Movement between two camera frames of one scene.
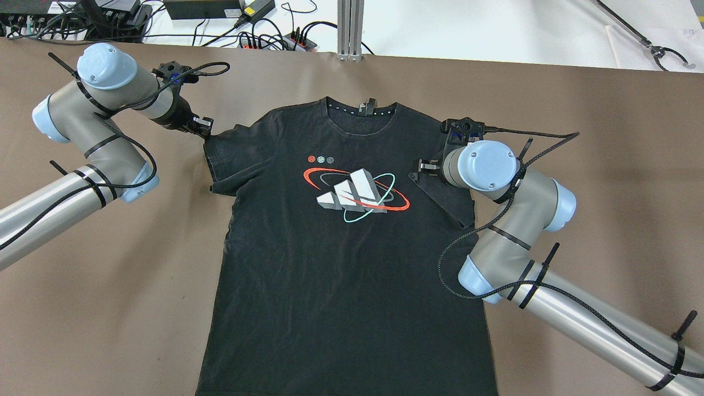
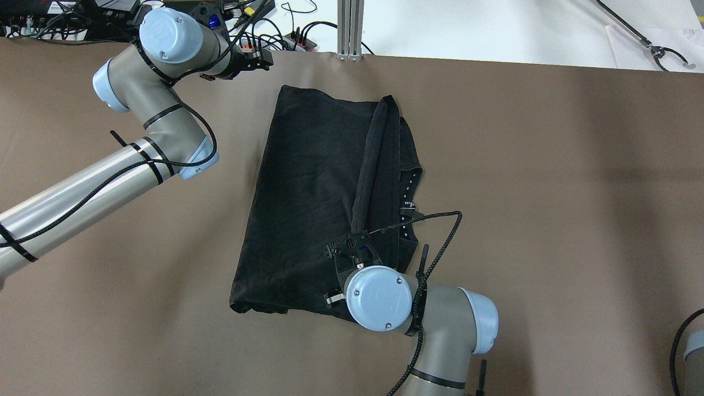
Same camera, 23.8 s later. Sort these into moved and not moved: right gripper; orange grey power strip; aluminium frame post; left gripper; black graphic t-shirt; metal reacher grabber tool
Moved: black graphic t-shirt; left gripper; right gripper
Not moved: orange grey power strip; aluminium frame post; metal reacher grabber tool
